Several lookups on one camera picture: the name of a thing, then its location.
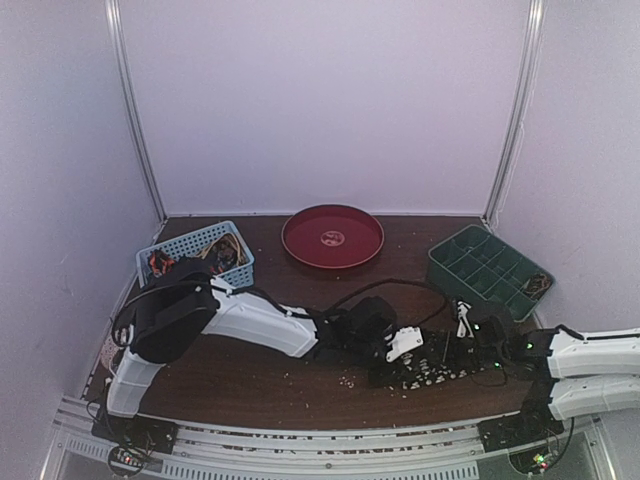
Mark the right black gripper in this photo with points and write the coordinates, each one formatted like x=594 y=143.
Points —
x=467 y=350

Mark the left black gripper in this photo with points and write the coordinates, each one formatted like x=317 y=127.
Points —
x=380 y=379

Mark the black white floral tie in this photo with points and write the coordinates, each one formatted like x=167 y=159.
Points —
x=442 y=357

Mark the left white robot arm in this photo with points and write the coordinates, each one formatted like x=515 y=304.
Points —
x=157 y=327

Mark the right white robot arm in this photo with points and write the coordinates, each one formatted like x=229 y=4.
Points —
x=572 y=374

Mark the pile of ties in basket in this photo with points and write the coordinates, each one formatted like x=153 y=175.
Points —
x=200 y=257

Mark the rubber bands in organizer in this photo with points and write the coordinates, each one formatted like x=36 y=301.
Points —
x=537 y=285

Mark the dark green divided organizer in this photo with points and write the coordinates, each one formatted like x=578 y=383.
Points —
x=476 y=266

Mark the round red tray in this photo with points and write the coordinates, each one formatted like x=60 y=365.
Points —
x=332 y=236

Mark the light blue plastic basket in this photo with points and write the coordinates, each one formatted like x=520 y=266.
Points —
x=200 y=255

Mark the small patterned pink bowl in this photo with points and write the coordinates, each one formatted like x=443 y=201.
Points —
x=108 y=352

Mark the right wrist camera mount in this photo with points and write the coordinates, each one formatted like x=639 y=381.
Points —
x=461 y=311

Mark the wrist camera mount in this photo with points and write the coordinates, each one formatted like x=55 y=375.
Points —
x=402 y=341
x=461 y=311

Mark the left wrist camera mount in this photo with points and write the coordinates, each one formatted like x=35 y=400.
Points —
x=402 y=341

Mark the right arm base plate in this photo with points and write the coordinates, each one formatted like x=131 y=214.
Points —
x=531 y=439

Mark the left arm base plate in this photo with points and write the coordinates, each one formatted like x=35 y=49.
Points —
x=135 y=440

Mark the right aluminium corner post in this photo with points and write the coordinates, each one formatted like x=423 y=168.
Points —
x=515 y=127

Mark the aluminium corner post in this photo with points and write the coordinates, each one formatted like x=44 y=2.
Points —
x=116 y=31
x=515 y=127

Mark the left aluminium corner post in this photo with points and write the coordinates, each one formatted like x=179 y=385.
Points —
x=116 y=31

